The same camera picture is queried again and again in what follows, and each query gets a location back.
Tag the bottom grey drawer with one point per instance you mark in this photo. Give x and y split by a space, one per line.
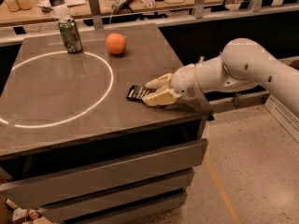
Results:
135 210

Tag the black rxbar chocolate bar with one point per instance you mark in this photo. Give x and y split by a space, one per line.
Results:
136 93

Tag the white paper cup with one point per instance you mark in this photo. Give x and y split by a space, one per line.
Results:
61 12

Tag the green soda can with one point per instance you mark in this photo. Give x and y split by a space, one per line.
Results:
70 35

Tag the white power strip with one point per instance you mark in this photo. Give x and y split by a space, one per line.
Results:
118 5

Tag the grey drawer cabinet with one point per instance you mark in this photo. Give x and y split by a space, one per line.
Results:
62 111

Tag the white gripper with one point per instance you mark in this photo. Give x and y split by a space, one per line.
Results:
183 80

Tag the middle grey drawer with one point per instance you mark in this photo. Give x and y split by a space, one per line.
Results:
103 203

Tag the orange fruit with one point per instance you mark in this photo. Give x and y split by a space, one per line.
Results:
115 44

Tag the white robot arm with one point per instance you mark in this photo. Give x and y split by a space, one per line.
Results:
243 64

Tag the grey drawer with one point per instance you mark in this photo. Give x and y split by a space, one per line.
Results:
135 210
103 203
62 186

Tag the top grey drawer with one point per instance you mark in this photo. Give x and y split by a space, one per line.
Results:
62 186

